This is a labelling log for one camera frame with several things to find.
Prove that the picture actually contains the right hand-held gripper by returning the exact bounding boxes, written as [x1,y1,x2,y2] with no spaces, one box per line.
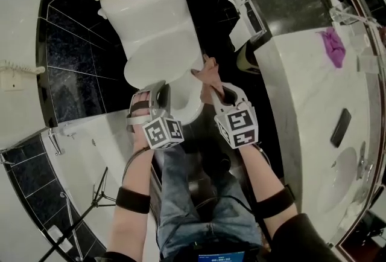
[209,83,259,150]

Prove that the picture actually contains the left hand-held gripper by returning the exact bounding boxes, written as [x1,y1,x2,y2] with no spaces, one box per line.
[126,80,185,150]

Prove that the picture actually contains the brown cloth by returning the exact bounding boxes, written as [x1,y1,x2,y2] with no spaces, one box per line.
[191,54,226,104]

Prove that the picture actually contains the white toilet lid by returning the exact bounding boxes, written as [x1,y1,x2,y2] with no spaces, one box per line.
[124,30,203,89]

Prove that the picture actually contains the person's right forearm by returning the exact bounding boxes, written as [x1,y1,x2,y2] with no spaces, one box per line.
[239,144,298,240]

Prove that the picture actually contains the person's left forearm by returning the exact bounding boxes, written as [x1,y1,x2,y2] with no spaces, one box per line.
[107,142,154,255]

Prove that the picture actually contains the white toilet paper sheet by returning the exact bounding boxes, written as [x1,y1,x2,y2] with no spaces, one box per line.
[228,18,251,53]

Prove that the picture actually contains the chrome toilet paper holder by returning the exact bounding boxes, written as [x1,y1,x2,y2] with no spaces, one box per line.
[223,0,268,37]

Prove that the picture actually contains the person's left hand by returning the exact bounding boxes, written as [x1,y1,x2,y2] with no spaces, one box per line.
[128,92,151,147]

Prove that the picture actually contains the beige waste bin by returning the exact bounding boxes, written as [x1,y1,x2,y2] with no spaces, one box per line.
[236,42,262,74]

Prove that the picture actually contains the white bathtub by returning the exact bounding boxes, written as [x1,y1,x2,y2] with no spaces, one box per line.
[42,109,160,262]

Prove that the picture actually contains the black elastic armband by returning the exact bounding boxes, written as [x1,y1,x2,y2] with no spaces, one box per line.
[116,187,151,215]
[255,184,296,219]

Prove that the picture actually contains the black smartphone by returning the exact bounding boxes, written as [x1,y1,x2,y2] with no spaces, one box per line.
[330,108,352,149]

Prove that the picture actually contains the purple cloth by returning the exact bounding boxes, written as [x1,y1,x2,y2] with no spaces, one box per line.
[316,27,346,69]

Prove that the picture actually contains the person's legs in blue jeans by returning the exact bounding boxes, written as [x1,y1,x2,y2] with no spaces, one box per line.
[156,145,263,258]

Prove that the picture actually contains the black tripod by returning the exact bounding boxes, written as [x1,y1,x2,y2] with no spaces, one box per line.
[39,166,118,262]

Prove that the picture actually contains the white sink basin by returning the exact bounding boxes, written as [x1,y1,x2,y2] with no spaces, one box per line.
[324,147,358,213]

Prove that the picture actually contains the clear glass tumbler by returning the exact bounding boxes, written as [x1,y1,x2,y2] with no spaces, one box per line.
[328,5,347,23]
[343,10,362,25]

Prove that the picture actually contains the chrome sink faucet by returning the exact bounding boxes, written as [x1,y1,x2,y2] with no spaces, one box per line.
[355,141,375,182]

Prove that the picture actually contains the chrome grab bar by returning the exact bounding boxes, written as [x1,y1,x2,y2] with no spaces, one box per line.
[59,191,84,261]

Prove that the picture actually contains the person's black jacket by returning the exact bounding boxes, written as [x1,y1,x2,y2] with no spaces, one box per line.
[271,212,341,262]

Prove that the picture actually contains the white rectangular soap dish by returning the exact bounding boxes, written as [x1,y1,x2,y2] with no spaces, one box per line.
[48,226,73,252]

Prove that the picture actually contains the beige wall telephone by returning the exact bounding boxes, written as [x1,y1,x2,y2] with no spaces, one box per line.
[0,60,46,74]

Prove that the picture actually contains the white telephone wall socket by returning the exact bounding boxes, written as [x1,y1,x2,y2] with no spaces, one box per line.
[0,72,25,92]

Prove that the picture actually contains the black chest-mounted recorder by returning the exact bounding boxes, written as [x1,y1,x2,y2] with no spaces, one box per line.
[197,250,247,262]

